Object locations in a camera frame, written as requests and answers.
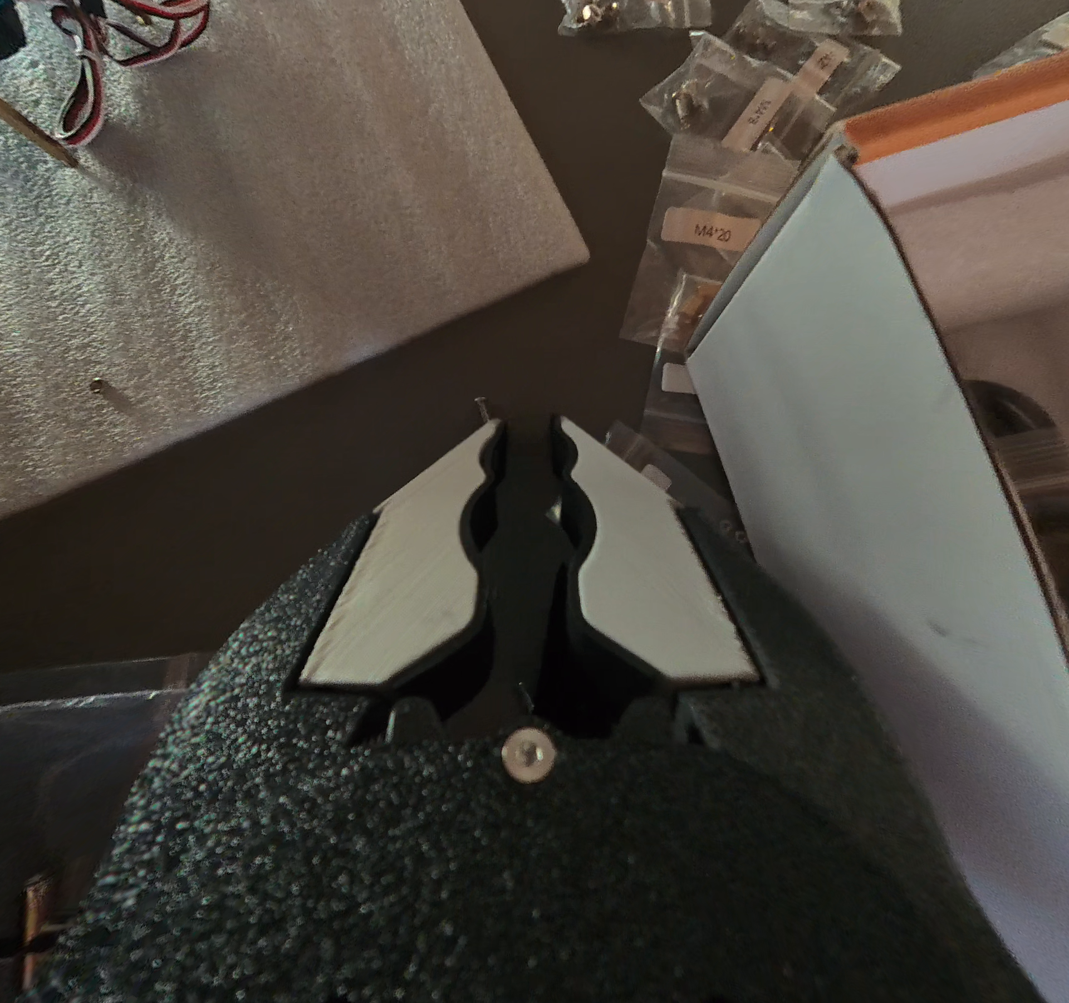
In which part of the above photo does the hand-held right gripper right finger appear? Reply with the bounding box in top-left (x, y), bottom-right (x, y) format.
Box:
top-left (550, 414), bottom-right (763, 689)

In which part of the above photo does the pale grey foam sheet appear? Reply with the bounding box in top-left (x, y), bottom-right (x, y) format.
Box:
top-left (0, 0), bottom-right (592, 520)

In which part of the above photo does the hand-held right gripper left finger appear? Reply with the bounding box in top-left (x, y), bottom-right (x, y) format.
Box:
top-left (297, 418), bottom-right (509, 689)

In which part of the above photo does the orange white kit box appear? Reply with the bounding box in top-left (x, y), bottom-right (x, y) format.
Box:
top-left (685, 59), bottom-right (1069, 1003)

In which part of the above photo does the group of clear screw bags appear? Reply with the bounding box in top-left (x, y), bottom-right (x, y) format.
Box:
top-left (555, 0), bottom-right (1069, 520)

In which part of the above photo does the dark grey desk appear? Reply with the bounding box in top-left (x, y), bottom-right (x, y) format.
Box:
top-left (0, 0), bottom-right (1069, 687)

